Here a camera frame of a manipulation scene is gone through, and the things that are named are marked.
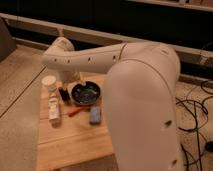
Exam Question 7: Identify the blue sponge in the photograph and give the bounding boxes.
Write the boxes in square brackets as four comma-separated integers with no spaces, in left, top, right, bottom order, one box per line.
[89,106,101,124]

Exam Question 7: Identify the black floor cables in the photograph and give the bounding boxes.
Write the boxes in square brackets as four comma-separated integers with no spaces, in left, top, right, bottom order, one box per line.
[175,79,213,171]

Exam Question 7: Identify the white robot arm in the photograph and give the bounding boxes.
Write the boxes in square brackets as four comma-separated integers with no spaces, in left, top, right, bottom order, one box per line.
[42,37,184,171]

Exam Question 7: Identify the white plastic bottle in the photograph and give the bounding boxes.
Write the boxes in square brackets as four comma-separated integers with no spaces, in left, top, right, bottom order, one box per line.
[42,75,61,127]

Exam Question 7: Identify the dark round bowl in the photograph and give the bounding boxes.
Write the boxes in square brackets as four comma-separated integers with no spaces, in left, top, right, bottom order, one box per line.
[71,81,101,105]

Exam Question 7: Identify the black eraser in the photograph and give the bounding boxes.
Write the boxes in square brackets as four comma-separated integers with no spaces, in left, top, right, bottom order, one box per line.
[58,87,70,104]

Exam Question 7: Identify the red marker pen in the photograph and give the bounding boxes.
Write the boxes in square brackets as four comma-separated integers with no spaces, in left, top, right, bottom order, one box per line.
[68,107,90,117]

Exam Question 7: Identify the dark chair corner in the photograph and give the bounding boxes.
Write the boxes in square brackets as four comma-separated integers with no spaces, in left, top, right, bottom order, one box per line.
[0,17,17,62]

